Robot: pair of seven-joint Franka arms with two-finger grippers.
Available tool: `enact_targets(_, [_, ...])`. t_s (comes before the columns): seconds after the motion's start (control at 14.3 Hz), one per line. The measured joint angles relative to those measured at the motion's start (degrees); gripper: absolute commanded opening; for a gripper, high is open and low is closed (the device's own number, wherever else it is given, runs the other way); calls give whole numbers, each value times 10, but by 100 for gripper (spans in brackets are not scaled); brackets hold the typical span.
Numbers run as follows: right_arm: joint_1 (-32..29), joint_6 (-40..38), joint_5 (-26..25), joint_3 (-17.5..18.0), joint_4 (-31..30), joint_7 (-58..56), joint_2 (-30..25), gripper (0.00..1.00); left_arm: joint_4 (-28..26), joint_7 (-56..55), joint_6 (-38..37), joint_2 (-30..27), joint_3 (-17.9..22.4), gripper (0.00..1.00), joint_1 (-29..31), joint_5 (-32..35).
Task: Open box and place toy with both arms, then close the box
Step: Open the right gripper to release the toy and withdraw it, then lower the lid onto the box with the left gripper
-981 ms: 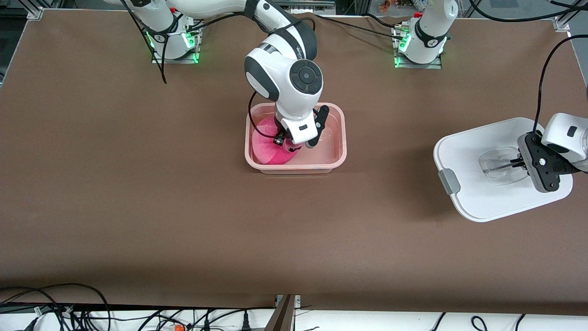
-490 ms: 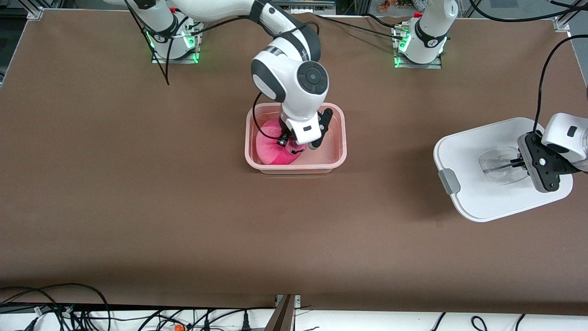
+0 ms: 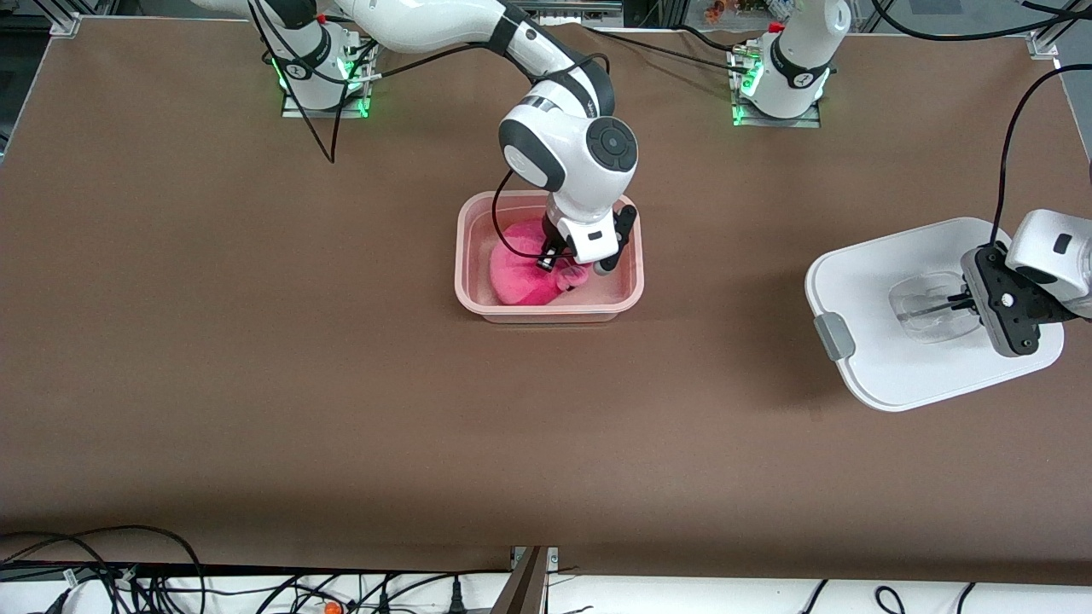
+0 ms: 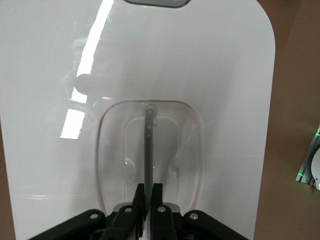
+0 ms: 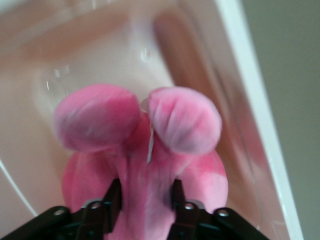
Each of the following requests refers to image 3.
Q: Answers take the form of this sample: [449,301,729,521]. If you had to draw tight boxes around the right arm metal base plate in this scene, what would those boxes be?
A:
[282,38,372,120]

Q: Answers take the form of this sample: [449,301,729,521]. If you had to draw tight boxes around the black looped cable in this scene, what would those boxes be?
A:
[0,524,207,614]

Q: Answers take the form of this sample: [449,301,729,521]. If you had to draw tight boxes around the aluminium rail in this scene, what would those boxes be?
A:
[499,0,624,26]

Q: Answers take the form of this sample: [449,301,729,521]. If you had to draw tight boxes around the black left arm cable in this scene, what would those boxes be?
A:
[870,0,1092,248]

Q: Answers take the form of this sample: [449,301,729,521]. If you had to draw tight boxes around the brown table mat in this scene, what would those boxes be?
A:
[0,19,1092,585]

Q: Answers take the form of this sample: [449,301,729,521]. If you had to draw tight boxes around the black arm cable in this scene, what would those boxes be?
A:
[247,0,612,261]
[870,0,1092,248]

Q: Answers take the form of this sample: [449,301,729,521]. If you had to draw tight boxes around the pink plastic box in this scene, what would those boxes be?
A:
[455,190,645,323]

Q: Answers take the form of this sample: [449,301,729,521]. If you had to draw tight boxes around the pink plush toy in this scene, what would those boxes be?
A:
[488,219,591,306]

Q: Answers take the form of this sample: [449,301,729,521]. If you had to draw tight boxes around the black cable on table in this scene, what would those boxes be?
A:
[584,24,756,78]

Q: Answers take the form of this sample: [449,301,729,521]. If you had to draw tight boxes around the aluminium profile post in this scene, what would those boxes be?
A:
[491,546,560,614]

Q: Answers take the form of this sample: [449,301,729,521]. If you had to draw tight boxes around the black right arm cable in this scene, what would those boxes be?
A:
[247,0,612,261]

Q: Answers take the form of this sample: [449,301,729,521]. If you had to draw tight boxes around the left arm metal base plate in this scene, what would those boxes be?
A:
[729,43,822,129]

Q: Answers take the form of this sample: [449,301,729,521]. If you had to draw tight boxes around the white box lid grey clips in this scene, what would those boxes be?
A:
[804,217,1066,413]

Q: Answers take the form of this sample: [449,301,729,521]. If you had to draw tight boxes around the aluminium frame corner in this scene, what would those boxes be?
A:
[1028,0,1092,61]

